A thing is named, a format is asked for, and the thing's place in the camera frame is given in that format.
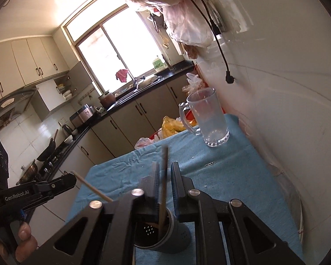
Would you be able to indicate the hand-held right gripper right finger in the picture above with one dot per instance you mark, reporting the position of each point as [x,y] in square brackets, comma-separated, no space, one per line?
[175,187]

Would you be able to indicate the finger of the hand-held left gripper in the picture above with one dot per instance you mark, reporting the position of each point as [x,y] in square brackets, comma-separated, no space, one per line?
[59,184]

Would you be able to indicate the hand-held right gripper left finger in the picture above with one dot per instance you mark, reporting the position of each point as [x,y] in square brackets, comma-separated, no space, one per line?
[155,183]

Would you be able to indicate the wooden chopstick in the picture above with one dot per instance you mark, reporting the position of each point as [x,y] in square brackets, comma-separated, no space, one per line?
[162,187]
[92,187]

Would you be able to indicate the grey utensil holder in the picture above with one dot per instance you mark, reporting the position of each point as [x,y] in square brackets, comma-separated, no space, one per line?
[175,240]

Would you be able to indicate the person's left hand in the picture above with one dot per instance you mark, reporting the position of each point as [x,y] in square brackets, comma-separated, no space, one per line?
[26,244]

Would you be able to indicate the gas stove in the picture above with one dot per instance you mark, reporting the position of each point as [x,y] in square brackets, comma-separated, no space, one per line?
[49,165]

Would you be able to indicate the black wok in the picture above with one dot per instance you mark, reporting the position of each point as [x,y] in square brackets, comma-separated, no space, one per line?
[48,150]

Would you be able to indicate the pink white plastic bag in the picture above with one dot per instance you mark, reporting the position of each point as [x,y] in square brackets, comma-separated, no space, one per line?
[143,143]

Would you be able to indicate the metal paper clip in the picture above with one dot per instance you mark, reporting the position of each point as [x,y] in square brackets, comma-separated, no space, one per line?
[210,164]

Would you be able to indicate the white bowl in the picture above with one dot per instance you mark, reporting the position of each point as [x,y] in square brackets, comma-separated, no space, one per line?
[68,139]

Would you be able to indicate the red plastic basin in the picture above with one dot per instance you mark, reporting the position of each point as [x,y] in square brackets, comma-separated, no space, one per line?
[155,135]

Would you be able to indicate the electric kettle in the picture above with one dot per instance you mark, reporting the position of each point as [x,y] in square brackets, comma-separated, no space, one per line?
[67,130]

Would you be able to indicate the blue towel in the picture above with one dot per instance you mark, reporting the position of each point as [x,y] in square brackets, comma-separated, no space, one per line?
[231,176]

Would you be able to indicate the yellow plastic bag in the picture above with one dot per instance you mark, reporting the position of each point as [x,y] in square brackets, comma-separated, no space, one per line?
[172,127]

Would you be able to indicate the cream lower cabinets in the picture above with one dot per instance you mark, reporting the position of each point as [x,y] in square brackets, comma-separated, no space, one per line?
[127,127]

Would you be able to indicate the cream cabinets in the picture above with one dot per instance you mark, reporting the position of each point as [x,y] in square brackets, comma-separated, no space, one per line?
[24,60]
[127,127]

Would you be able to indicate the silver rice cooker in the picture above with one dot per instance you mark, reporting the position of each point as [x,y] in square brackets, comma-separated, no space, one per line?
[82,116]

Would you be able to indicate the red mesh basin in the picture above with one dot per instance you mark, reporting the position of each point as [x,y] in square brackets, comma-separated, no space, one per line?
[188,116]

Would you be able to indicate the clear glass mug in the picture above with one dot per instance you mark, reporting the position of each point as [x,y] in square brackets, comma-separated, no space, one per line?
[209,116]

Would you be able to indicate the small white appliance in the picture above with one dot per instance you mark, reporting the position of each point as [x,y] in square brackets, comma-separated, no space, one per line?
[99,109]

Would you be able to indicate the steel kitchen sink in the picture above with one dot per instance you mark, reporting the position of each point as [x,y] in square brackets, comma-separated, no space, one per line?
[127,93]

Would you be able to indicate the open shelf with dishes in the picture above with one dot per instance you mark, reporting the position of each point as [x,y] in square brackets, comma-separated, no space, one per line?
[64,89]

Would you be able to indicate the range hood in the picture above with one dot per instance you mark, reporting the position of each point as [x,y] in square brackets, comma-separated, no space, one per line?
[11,102]

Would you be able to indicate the brown cooking pot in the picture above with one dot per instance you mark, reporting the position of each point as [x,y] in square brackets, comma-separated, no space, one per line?
[107,100]

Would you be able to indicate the metal wok lid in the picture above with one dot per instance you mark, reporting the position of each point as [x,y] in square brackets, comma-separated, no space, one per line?
[146,82]

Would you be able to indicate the red cloth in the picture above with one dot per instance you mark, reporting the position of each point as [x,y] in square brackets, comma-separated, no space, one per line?
[122,75]

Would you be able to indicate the black kitchen countertop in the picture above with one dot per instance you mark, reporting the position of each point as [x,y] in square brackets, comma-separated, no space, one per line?
[171,70]

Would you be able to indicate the green bottle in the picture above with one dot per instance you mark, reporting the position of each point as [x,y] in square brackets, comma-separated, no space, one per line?
[158,64]

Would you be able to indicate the cream upper cabinets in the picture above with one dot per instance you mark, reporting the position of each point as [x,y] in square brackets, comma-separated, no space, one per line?
[24,60]

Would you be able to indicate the kitchen window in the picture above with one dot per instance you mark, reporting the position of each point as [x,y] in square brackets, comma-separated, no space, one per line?
[113,41]

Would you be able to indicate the translucent hanging plastic bag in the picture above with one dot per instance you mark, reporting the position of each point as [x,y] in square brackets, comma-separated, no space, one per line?
[187,24]

